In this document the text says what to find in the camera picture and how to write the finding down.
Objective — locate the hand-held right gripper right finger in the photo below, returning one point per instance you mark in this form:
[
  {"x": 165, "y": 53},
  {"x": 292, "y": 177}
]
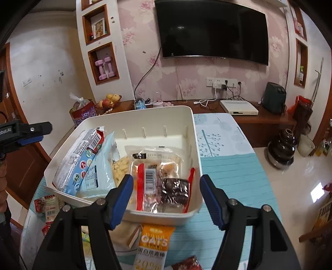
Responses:
[{"x": 211, "y": 202}]

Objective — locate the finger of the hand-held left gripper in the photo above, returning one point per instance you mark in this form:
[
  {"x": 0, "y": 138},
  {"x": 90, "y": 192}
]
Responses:
[{"x": 33, "y": 129}]

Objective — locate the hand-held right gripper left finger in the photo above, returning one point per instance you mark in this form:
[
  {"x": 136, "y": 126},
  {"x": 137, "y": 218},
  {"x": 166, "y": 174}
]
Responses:
[{"x": 122, "y": 202}]

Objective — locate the beige kraft snack packet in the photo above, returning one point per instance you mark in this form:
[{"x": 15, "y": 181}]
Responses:
[{"x": 124, "y": 233}]

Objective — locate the clear yellow puffed snack packet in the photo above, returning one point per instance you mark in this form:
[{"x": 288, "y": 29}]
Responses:
[{"x": 120, "y": 168}]

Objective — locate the light blue snack packet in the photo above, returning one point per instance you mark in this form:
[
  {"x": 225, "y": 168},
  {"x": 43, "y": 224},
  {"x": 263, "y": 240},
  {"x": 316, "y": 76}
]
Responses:
[{"x": 103, "y": 166}]

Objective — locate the red-edged clear brownie packet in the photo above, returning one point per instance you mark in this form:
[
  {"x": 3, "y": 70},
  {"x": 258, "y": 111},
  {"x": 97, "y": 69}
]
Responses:
[{"x": 171, "y": 192}]

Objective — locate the blue white snack packet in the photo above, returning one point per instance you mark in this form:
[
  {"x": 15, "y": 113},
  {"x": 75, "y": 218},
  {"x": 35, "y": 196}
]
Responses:
[{"x": 75, "y": 161}]

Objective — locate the orange white oat bar packet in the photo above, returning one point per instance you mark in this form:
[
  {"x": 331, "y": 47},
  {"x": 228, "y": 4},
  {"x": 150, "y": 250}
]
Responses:
[{"x": 155, "y": 244}]

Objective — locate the clear brown biscuit packet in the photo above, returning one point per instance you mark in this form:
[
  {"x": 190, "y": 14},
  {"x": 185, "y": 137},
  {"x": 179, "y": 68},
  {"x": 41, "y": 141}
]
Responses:
[{"x": 155, "y": 155}]

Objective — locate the dark red brown snack packet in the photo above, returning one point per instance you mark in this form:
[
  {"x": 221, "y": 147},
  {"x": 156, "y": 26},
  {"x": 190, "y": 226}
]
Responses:
[{"x": 186, "y": 264}]

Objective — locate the white plastic storage box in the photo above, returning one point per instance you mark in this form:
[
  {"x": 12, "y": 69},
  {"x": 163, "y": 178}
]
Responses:
[{"x": 155, "y": 135}]

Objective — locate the brown wooden door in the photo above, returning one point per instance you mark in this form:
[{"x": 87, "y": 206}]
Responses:
[{"x": 23, "y": 166}]

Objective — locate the teal white leaf-print tablecloth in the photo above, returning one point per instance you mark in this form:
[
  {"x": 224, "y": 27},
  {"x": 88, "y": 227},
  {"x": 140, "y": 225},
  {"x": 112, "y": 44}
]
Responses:
[{"x": 228, "y": 161}]

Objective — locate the red plastic bag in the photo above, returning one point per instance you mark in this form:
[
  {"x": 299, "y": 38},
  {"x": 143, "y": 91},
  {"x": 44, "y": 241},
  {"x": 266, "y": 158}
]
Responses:
[{"x": 83, "y": 114}]

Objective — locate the red white snack packet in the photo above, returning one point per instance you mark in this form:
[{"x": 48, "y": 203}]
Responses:
[{"x": 50, "y": 207}]

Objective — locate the fruit bowl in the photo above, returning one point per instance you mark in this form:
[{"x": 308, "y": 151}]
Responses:
[{"x": 109, "y": 101}]

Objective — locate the red round wrapped candy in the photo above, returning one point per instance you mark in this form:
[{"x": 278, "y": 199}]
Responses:
[{"x": 46, "y": 229}]

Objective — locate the dark brown tiered vase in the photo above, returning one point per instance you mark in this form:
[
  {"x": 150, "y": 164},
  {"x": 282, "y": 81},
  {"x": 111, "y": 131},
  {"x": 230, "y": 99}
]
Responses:
[{"x": 281, "y": 150}]

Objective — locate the wooden television cabinet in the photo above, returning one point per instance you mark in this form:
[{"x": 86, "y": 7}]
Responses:
[{"x": 264, "y": 127}]

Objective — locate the white set-top box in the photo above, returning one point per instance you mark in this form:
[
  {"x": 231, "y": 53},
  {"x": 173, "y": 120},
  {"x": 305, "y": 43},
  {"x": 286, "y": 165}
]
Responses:
[{"x": 238, "y": 107}]

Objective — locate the blue snow globe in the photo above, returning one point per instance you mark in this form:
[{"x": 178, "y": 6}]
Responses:
[{"x": 139, "y": 103}]

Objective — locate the wooden side furniture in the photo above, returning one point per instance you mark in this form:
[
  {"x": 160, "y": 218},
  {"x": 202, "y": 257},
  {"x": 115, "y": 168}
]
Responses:
[{"x": 319, "y": 223}]

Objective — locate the white bucket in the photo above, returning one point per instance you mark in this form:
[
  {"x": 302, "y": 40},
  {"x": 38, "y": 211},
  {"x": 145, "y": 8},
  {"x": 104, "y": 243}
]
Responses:
[{"x": 306, "y": 146}]

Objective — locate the dark green appliance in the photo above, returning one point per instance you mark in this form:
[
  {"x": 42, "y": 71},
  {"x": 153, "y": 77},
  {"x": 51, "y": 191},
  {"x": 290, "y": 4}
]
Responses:
[{"x": 273, "y": 98}]

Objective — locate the tall dark red holder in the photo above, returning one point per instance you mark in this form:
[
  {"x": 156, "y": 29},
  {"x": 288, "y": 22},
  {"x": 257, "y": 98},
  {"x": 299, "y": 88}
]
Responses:
[{"x": 300, "y": 116}]

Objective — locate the white light switch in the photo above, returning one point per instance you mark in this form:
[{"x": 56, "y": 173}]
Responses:
[{"x": 26, "y": 82}]

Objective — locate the white wall shelf unit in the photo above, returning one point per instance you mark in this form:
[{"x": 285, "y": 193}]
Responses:
[{"x": 124, "y": 57}]

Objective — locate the white picture frame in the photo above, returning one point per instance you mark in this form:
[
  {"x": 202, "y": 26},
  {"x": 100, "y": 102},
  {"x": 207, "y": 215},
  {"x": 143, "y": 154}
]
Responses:
[{"x": 98, "y": 28}]

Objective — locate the white wall socket strip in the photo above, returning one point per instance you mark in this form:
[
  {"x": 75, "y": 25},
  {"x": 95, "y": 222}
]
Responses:
[{"x": 217, "y": 81}]

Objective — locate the bottles by the wall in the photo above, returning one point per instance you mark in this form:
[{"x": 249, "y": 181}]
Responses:
[{"x": 324, "y": 148}]

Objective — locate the wooden wall niches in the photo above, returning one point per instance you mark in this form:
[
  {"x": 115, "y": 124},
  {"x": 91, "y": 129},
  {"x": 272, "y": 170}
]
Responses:
[{"x": 300, "y": 62}]

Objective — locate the black wall television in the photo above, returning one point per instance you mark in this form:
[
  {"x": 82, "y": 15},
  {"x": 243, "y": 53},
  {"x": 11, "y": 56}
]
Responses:
[{"x": 212, "y": 28}]

